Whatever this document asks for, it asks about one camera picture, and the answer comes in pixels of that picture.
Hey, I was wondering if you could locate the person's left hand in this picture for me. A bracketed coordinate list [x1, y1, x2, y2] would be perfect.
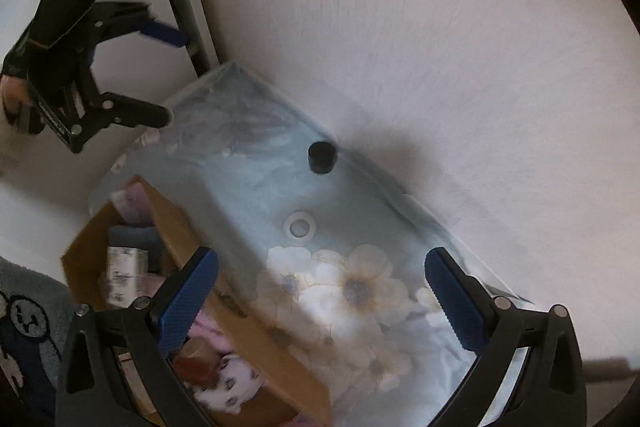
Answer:
[0, 74, 31, 115]

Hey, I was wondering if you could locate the black round cap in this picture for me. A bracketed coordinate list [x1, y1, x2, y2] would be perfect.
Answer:
[307, 140, 338, 175]

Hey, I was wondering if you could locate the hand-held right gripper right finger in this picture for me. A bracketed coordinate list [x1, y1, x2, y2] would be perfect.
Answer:
[423, 246, 588, 427]

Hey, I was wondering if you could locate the pink towel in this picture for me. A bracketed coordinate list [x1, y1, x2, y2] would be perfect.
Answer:
[112, 187, 153, 228]

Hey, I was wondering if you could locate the newspaper print box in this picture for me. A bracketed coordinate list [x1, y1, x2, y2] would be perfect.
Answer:
[102, 246, 151, 308]

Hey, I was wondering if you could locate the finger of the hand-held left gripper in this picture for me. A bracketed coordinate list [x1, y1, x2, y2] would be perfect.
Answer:
[82, 0, 190, 68]
[64, 92, 174, 155]

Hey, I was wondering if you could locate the pink plush toy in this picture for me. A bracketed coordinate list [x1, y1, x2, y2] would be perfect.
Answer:
[190, 312, 265, 413]

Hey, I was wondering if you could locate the white ring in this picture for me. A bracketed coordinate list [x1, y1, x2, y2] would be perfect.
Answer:
[283, 210, 317, 240]

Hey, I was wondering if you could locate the floral blue tablecloth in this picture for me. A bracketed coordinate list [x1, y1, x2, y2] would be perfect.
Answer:
[87, 61, 536, 427]

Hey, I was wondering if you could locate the cardboard box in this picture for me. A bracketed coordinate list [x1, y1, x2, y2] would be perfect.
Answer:
[61, 175, 333, 427]

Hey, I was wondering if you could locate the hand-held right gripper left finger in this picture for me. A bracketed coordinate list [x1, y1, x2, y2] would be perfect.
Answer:
[54, 246, 220, 427]

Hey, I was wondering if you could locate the brown plush toy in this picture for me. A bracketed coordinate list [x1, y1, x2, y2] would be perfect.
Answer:
[175, 337, 221, 383]

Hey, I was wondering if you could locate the blue shag rug with figure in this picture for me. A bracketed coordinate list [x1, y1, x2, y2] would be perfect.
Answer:
[0, 257, 76, 427]

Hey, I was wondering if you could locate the grey-blue plush toy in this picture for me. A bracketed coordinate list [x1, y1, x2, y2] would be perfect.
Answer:
[109, 224, 161, 258]

